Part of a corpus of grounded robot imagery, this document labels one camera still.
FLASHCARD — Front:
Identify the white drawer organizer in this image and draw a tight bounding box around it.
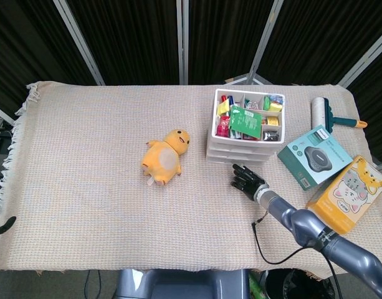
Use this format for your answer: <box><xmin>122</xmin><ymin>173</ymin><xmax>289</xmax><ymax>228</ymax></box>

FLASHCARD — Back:
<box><xmin>205</xmin><ymin>88</ymin><xmax>287</xmax><ymax>165</ymax></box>

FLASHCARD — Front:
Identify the lint roller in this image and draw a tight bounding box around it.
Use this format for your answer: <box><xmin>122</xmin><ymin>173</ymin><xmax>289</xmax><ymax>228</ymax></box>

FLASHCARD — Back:
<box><xmin>311</xmin><ymin>96</ymin><xmax>368</xmax><ymax>130</ymax></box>

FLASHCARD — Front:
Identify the yellow plush duck toy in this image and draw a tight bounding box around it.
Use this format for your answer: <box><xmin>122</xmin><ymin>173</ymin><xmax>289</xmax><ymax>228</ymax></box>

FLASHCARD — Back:
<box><xmin>141</xmin><ymin>128</ymin><xmax>191</xmax><ymax>187</ymax></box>

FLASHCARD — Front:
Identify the teal product box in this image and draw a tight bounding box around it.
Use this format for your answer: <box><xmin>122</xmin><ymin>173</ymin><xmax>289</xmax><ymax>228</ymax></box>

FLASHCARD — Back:
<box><xmin>277</xmin><ymin>125</ymin><xmax>354</xmax><ymax>191</ymax></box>

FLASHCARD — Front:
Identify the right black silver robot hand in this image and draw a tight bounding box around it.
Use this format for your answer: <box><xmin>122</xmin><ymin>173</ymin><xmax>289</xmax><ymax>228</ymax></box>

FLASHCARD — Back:
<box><xmin>230</xmin><ymin>163</ymin><xmax>269</xmax><ymax>202</ymax></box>

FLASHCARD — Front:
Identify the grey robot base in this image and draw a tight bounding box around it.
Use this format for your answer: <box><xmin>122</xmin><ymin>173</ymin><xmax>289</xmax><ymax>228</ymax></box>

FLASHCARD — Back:
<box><xmin>115</xmin><ymin>268</ymin><xmax>251</xmax><ymax>299</ymax></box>

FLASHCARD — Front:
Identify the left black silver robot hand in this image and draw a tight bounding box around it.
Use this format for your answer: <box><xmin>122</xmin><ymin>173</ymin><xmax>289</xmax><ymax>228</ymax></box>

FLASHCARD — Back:
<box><xmin>0</xmin><ymin>216</ymin><xmax>17</xmax><ymax>240</ymax></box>

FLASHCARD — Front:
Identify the beige woven tablecloth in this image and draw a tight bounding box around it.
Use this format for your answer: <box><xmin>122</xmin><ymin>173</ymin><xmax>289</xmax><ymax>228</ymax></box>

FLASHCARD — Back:
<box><xmin>0</xmin><ymin>80</ymin><xmax>382</xmax><ymax>280</ymax></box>

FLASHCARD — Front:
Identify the red shiny packet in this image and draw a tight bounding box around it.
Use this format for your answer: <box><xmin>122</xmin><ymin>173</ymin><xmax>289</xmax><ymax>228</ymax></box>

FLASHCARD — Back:
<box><xmin>215</xmin><ymin>115</ymin><xmax>231</xmax><ymax>137</ymax></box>

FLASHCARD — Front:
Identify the black folding screen white frame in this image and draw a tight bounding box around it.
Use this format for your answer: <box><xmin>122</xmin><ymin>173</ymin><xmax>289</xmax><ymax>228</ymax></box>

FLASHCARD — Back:
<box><xmin>0</xmin><ymin>0</ymin><xmax>382</xmax><ymax>163</ymax></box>

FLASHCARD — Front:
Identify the green flat packet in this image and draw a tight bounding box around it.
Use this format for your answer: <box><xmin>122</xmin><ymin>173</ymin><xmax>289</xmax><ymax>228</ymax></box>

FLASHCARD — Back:
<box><xmin>229</xmin><ymin>105</ymin><xmax>262</xmax><ymax>141</ymax></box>

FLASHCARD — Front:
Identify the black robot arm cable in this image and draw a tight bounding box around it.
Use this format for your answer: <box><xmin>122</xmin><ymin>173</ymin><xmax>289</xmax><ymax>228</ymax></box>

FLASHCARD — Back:
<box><xmin>251</xmin><ymin>214</ymin><xmax>344</xmax><ymax>299</ymax></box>

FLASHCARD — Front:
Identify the clear plastic drawer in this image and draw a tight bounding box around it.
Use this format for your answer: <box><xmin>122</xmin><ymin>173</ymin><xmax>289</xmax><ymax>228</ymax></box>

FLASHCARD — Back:
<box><xmin>205</xmin><ymin>151</ymin><xmax>272</xmax><ymax>165</ymax></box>
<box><xmin>206</xmin><ymin>145</ymin><xmax>274</xmax><ymax>159</ymax></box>
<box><xmin>206</xmin><ymin>136</ymin><xmax>277</xmax><ymax>153</ymax></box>

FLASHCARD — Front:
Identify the yellow cat print box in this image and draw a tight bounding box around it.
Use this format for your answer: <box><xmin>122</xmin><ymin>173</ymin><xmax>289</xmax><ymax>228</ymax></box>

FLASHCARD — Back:
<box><xmin>305</xmin><ymin>154</ymin><xmax>382</xmax><ymax>235</ymax></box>

